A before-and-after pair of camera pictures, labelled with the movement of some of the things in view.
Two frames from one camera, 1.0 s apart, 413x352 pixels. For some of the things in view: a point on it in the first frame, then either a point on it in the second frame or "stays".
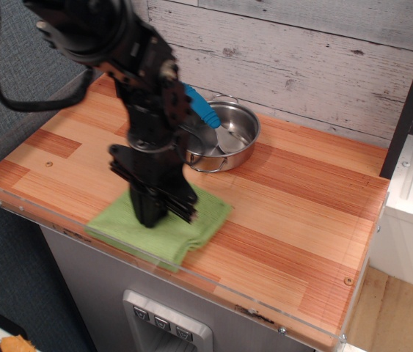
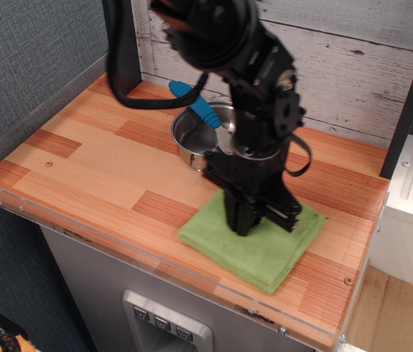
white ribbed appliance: [407, 243] stays
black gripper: [162, 171] → [254, 165]
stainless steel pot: [227, 149] stays
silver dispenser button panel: [155, 325] stays
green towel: [168, 243] → [265, 256]
